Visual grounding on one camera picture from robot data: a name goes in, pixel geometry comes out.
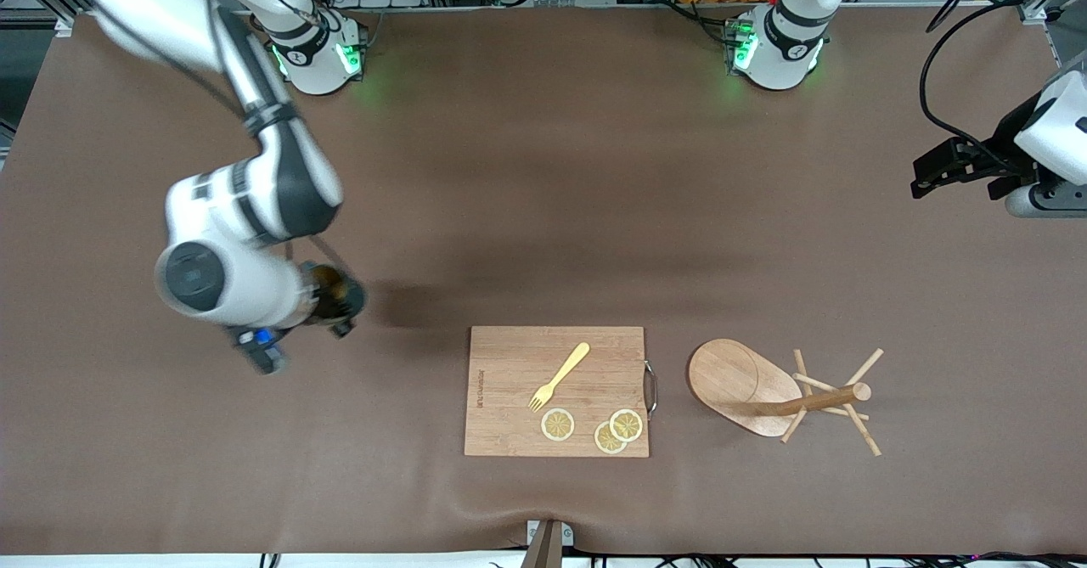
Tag bamboo cutting board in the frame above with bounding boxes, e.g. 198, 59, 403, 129
464, 325, 651, 458

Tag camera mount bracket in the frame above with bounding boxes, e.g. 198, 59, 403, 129
520, 520, 576, 568

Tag yellow plastic fork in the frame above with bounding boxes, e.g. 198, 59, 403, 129
528, 342, 591, 413

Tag dark green ribbed cup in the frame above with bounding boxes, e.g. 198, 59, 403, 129
307, 264, 369, 324

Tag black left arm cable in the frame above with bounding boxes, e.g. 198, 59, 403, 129
919, 0, 1087, 157

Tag wooden cup rack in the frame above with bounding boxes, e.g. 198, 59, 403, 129
687, 338, 885, 458

